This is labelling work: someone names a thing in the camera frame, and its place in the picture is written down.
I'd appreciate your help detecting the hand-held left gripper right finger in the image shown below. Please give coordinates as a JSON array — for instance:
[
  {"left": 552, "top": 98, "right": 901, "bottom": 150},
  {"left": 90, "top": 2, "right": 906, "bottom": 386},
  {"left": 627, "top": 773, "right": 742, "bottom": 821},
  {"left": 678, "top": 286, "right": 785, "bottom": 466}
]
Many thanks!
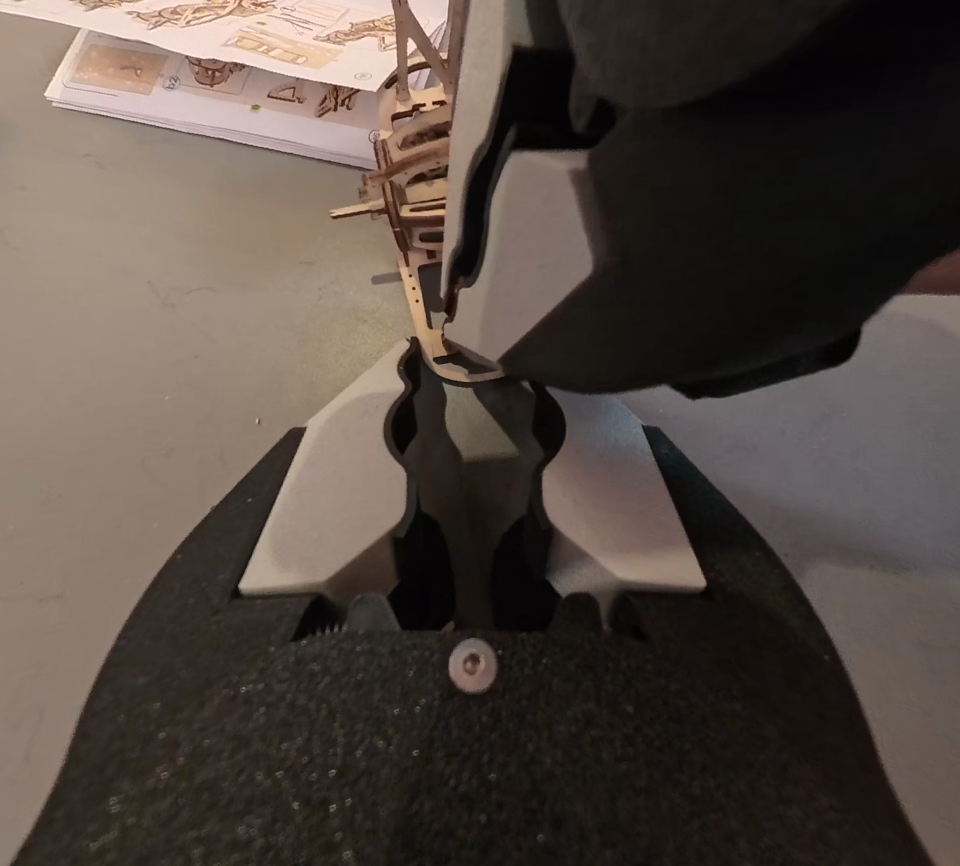
[{"left": 525, "top": 380, "right": 708, "bottom": 595}]

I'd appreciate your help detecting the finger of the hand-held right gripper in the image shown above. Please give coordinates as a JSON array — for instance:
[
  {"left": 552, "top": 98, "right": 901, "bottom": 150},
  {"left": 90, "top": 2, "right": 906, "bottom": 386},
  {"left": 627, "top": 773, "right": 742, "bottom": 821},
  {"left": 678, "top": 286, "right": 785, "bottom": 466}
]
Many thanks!
[
  {"left": 446, "top": 0, "right": 528, "bottom": 315},
  {"left": 448, "top": 127, "right": 591, "bottom": 375}
]

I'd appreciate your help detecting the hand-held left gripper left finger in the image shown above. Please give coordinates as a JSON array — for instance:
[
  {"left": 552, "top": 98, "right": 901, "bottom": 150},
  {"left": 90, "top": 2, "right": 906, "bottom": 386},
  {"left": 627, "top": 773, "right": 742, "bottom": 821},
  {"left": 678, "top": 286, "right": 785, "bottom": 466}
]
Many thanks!
[{"left": 238, "top": 337, "right": 425, "bottom": 600}]

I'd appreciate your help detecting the wooden model plane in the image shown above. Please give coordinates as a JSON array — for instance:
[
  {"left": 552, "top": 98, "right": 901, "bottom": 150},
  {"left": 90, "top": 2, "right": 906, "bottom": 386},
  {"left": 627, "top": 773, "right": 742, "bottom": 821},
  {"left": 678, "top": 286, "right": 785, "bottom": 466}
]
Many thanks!
[{"left": 328, "top": 0, "right": 505, "bottom": 384}]

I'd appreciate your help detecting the grey desk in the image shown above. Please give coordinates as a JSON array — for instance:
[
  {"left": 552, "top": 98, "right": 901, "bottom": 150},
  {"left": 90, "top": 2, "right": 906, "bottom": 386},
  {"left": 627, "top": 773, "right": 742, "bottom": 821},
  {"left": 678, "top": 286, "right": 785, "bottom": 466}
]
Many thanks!
[{"left": 0, "top": 0, "right": 960, "bottom": 866}]

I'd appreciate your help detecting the assembly instruction booklet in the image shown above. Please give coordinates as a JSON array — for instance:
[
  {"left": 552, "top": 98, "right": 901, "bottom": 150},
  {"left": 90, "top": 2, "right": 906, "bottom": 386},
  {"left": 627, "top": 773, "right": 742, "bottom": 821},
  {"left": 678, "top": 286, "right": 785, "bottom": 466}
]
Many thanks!
[{"left": 0, "top": 0, "right": 462, "bottom": 171}]

